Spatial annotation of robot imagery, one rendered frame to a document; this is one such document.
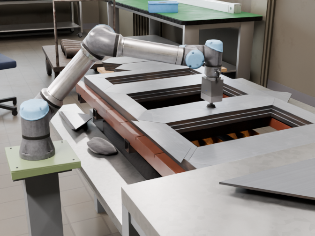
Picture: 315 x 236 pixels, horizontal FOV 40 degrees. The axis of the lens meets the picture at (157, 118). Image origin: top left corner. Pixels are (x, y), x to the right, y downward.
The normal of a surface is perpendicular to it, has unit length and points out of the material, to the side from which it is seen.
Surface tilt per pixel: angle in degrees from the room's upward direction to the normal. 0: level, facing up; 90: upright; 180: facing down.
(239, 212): 0
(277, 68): 90
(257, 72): 90
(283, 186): 0
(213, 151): 0
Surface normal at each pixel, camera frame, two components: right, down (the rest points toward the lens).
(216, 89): 0.44, 0.32
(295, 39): -0.91, 0.14
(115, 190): 0.00, -0.93
